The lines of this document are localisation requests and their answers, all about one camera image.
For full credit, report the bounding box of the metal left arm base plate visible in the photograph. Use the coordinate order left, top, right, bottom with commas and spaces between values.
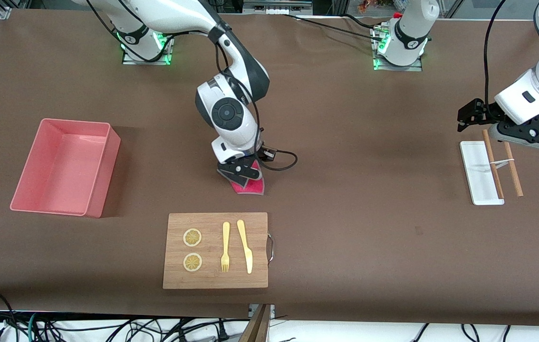
373, 57, 423, 72

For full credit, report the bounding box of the small metal bracket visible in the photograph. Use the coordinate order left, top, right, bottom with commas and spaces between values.
249, 304, 276, 318

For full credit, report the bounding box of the wooden plank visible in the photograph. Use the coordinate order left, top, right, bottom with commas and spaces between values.
239, 304, 271, 342

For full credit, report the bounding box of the pink plastic bin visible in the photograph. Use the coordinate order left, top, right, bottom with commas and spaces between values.
10, 118, 121, 219

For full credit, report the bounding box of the yellow plastic knife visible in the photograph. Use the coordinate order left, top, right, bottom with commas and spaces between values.
237, 219, 254, 275

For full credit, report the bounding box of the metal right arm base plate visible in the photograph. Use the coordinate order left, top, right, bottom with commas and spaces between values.
122, 51, 172, 66

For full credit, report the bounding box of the black table cable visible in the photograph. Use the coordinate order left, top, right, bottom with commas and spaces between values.
283, 13, 384, 41

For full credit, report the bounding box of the grey and pink cloth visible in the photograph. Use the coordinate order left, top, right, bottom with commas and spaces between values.
228, 161, 266, 196

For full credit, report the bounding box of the teal floor cable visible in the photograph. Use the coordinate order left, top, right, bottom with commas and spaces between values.
26, 313, 40, 342

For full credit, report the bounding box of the grey metal box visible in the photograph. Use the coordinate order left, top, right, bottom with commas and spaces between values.
242, 0, 314, 16

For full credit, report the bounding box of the white rack tray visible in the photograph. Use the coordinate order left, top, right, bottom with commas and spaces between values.
460, 140, 505, 206

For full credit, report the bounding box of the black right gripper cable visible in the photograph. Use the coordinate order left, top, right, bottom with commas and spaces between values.
87, 0, 298, 172

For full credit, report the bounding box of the yellow plastic fork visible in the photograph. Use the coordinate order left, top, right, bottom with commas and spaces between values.
221, 221, 231, 273

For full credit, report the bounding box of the wooden cutting board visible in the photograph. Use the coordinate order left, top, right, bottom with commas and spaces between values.
163, 212, 269, 290

